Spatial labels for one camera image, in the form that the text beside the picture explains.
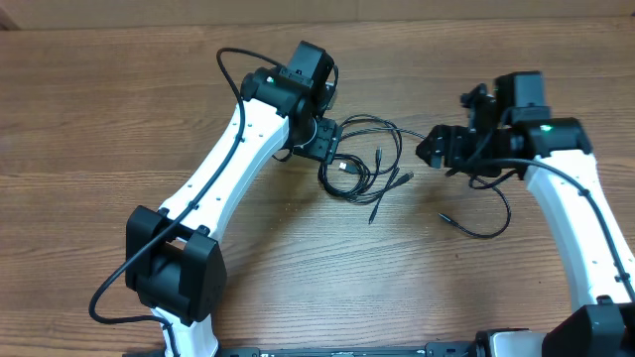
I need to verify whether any black micro USB cable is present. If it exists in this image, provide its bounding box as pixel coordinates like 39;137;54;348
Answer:
317;118;404;225

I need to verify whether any black USB-A cable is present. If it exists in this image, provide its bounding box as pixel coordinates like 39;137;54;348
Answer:
317;114;416;205

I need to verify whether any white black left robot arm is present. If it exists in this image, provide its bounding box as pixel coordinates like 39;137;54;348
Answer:
125;64;341;356

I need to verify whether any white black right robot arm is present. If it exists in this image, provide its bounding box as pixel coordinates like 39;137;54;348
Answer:
416;118;634;356

